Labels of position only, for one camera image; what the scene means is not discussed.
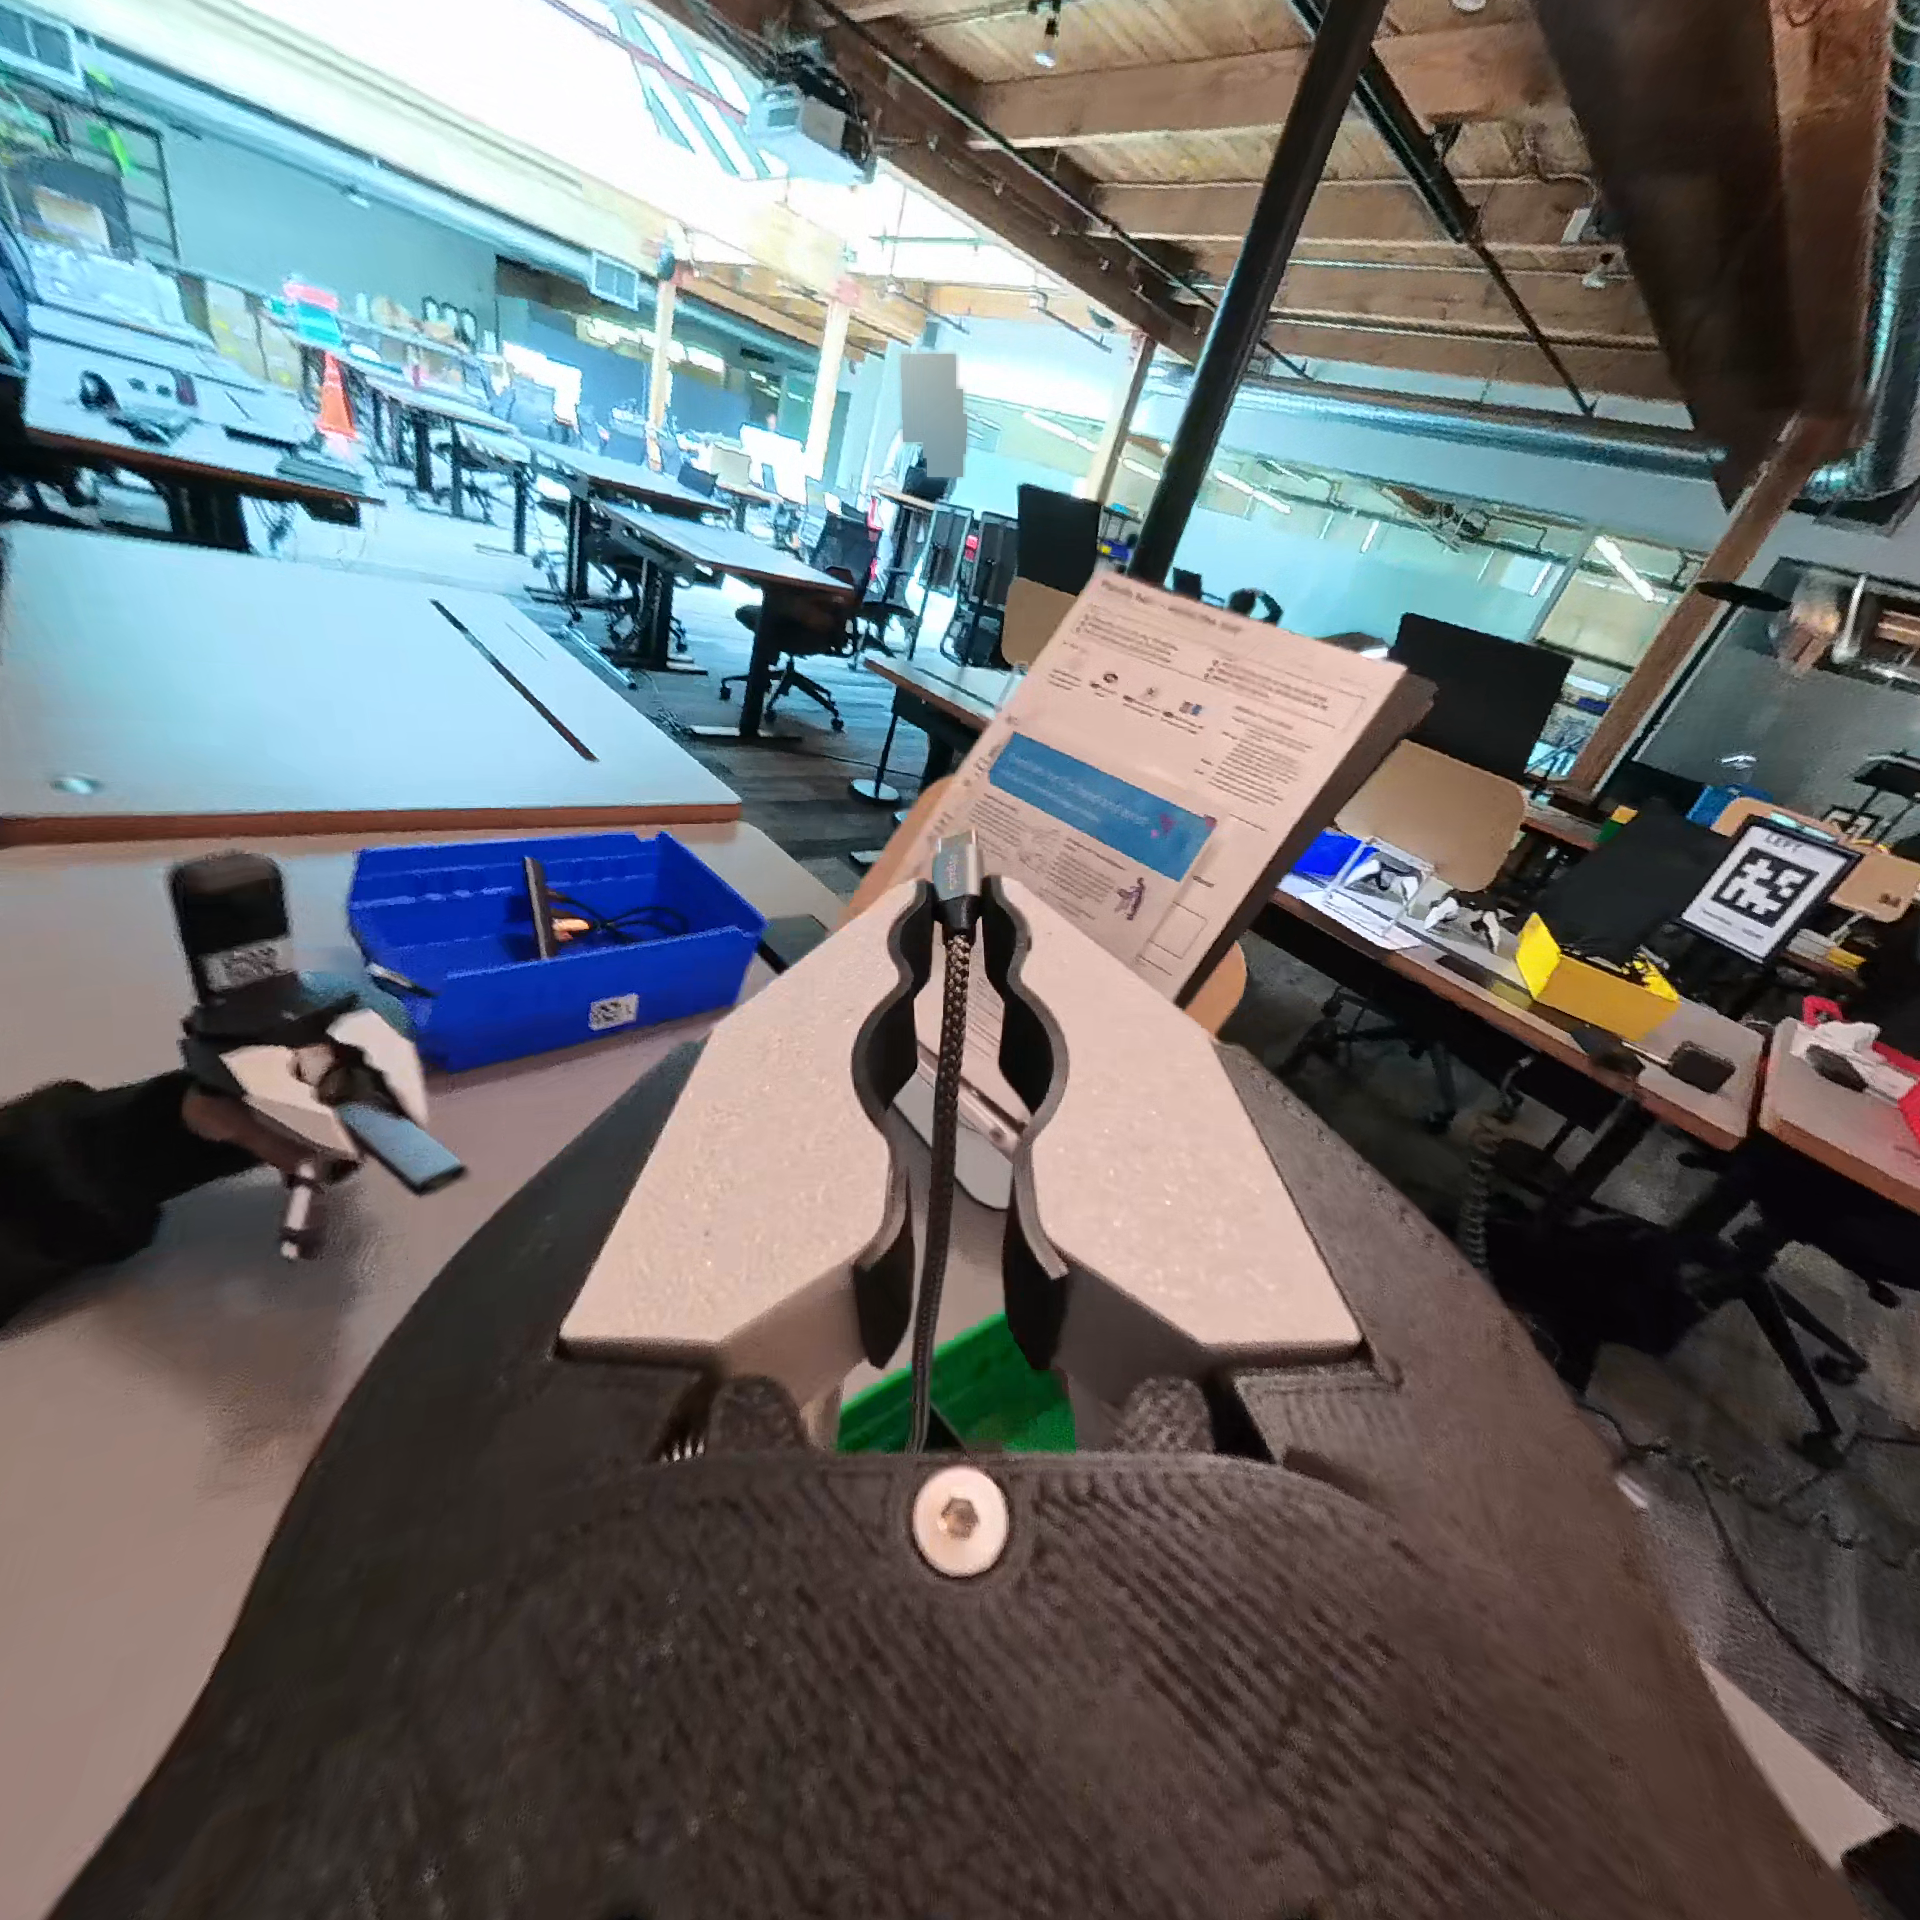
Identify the black metal pole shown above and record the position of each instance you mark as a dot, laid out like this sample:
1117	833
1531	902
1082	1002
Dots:
1245	300

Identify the black office chair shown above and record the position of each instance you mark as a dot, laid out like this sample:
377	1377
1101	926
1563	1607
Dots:
810	632

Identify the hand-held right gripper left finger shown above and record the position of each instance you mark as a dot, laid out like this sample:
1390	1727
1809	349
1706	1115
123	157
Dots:
721	1198

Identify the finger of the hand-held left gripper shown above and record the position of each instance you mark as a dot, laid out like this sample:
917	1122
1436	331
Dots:
382	1067
286	1100

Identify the person's left forearm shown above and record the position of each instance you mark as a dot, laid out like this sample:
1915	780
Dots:
75	1184

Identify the dark grey slim USB hub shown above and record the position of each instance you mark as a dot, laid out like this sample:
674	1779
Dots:
535	906

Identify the spare wooden document stand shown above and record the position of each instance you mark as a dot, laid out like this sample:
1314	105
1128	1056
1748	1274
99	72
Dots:
1431	826

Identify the large black screen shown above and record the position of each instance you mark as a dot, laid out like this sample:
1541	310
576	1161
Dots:
1477	693

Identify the person's left hand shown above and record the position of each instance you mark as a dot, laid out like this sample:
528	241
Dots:
223	1133

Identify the red plastic bin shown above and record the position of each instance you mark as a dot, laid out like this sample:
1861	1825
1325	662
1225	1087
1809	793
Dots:
1907	1109

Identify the green plastic bin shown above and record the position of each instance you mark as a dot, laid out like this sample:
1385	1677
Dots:
961	1396

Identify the black and white tag board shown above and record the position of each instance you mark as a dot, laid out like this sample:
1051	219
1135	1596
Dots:
1770	892

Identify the small yellow plastic bin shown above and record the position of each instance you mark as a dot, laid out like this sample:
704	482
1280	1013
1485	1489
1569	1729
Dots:
1590	983

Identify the ceiling spot light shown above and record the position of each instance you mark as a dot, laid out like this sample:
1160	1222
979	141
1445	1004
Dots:
1048	38

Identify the ceiling projector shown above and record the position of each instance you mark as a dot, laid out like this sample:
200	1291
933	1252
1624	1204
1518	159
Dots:
810	120

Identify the blue plastic bin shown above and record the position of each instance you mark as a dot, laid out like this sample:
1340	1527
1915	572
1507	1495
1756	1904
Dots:
603	989

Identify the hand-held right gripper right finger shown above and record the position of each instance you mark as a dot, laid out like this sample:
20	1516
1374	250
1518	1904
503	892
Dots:
1169	1198

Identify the neighbouring grey table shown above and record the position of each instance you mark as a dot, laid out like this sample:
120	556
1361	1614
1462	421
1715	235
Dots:
299	672

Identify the grey desk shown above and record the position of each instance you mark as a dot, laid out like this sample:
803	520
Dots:
120	1426

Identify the grey metal USB hub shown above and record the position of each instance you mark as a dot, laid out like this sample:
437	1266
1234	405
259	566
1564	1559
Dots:
406	1152

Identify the cardboard panel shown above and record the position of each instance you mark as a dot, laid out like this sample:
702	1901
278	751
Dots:
1035	621

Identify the black monitor panel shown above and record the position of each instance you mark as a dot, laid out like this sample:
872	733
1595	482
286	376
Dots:
1057	541

